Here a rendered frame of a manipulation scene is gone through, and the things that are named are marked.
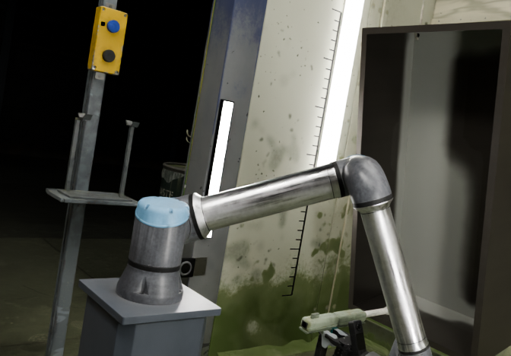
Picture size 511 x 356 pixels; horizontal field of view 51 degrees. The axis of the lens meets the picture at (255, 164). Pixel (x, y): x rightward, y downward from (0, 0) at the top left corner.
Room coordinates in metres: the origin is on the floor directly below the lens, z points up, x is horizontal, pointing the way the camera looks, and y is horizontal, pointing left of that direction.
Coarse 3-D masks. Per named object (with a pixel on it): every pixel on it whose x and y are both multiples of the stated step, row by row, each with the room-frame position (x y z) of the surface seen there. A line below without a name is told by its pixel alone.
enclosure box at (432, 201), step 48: (384, 48) 2.27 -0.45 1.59; (432, 48) 2.33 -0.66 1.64; (480, 48) 2.16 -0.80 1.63; (384, 96) 2.31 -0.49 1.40; (432, 96) 2.34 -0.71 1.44; (480, 96) 2.17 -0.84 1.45; (384, 144) 2.35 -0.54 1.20; (432, 144) 2.36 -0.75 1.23; (480, 144) 2.19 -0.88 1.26; (432, 192) 2.37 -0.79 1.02; (480, 192) 2.20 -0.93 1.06; (432, 240) 2.39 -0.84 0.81; (480, 240) 2.21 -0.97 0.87; (432, 288) 2.40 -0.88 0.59; (480, 288) 1.85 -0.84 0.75; (432, 336) 2.10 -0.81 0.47; (480, 336) 1.87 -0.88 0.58
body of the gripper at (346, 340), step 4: (344, 336) 1.85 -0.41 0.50; (348, 336) 1.85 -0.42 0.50; (340, 340) 1.81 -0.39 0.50; (344, 340) 1.81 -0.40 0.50; (348, 340) 1.82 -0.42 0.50; (344, 344) 1.79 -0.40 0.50; (348, 344) 1.79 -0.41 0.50; (336, 348) 1.82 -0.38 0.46; (340, 348) 1.79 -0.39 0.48; (344, 348) 1.78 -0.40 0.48; (348, 348) 1.78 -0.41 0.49; (336, 352) 1.82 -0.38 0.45; (340, 352) 1.81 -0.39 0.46; (344, 352) 1.78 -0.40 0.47; (348, 352) 1.78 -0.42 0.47; (352, 352) 1.78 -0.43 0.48; (364, 352) 1.75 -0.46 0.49; (368, 352) 1.75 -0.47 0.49
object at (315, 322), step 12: (336, 312) 1.93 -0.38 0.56; (348, 312) 1.95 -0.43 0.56; (360, 312) 1.98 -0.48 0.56; (372, 312) 2.03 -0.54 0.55; (384, 312) 2.08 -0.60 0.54; (300, 324) 1.82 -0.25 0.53; (312, 324) 1.80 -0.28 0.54; (324, 324) 1.84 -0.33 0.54; (336, 324) 1.88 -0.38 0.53; (324, 348) 1.88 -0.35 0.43
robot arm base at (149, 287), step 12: (132, 264) 1.47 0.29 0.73; (132, 276) 1.46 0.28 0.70; (144, 276) 1.45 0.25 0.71; (156, 276) 1.45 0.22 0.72; (168, 276) 1.47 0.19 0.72; (120, 288) 1.46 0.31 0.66; (132, 288) 1.44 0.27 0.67; (144, 288) 1.45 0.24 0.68; (156, 288) 1.44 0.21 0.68; (168, 288) 1.46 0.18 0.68; (180, 288) 1.53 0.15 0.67; (132, 300) 1.43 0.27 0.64; (144, 300) 1.43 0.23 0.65; (156, 300) 1.44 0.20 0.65; (168, 300) 1.46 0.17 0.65; (180, 300) 1.51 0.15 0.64
